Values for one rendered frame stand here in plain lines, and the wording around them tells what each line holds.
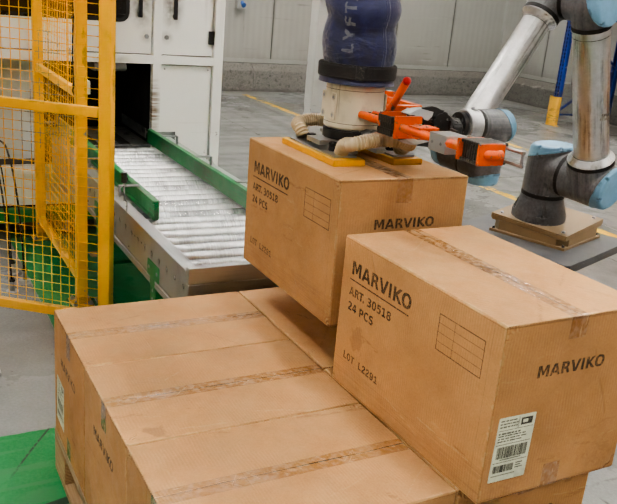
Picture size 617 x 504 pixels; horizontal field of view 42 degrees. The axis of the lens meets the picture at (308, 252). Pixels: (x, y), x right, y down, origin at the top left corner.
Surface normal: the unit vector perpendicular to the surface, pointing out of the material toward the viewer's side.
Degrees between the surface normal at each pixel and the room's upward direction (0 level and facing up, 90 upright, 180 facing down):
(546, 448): 90
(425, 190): 89
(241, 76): 90
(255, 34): 90
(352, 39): 74
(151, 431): 0
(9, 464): 0
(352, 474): 0
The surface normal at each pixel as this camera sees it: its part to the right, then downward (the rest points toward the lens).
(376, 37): 0.25, 0.05
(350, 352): -0.88, 0.07
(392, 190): 0.44, 0.30
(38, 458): 0.08, -0.95
